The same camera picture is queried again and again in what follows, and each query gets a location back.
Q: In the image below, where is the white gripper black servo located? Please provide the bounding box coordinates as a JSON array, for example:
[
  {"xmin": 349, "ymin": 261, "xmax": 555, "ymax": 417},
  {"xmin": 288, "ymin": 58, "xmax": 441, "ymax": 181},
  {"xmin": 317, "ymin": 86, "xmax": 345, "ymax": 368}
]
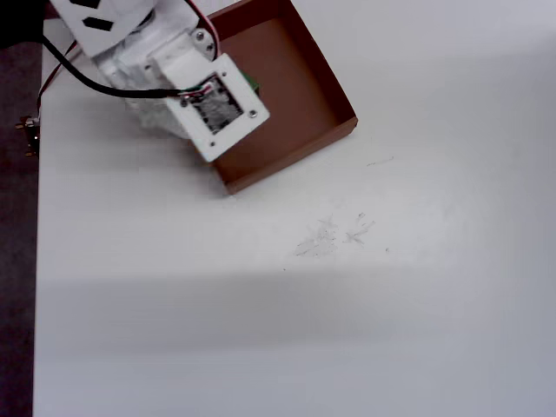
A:
[{"xmin": 93, "ymin": 8, "xmax": 219, "ymax": 141}]

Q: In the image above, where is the green cube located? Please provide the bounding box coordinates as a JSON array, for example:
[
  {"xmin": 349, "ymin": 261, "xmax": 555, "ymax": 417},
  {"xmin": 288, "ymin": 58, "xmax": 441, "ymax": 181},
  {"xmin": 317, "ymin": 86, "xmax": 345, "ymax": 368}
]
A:
[{"xmin": 242, "ymin": 71, "xmax": 263, "ymax": 99}]

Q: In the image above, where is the brown cardboard box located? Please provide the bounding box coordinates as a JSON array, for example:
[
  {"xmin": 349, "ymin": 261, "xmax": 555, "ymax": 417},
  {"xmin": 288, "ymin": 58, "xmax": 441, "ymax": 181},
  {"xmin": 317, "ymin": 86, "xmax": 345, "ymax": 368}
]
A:
[{"xmin": 203, "ymin": 0, "xmax": 360, "ymax": 196}]

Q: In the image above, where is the small table edge clamp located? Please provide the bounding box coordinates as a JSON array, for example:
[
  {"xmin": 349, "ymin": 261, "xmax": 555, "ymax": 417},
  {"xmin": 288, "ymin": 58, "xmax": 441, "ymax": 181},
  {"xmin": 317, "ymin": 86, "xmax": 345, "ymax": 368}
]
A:
[{"xmin": 15, "ymin": 114, "xmax": 42, "ymax": 160}]

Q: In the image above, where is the red white servo cable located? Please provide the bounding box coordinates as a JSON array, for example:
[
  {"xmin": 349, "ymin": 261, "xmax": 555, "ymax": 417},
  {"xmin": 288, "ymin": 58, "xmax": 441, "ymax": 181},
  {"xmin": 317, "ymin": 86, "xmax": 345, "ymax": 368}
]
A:
[
  {"xmin": 188, "ymin": 0, "xmax": 223, "ymax": 56},
  {"xmin": 36, "ymin": 42, "xmax": 83, "ymax": 117}
]

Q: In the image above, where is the white wrist camera mount plate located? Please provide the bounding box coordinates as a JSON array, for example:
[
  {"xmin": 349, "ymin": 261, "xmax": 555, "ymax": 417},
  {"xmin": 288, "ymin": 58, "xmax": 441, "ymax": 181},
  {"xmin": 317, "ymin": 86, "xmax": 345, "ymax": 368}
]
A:
[{"xmin": 167, "ymin": 52, "xmax": 271, "ymax": 165}]

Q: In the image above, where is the black camera cable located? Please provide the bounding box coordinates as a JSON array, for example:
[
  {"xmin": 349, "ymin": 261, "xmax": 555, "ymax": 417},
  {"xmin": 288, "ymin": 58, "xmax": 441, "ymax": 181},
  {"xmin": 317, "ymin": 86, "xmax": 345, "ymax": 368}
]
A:
[{"xmin": 42, "ymin": 36, "xmax": 184, "ymax": 99}]

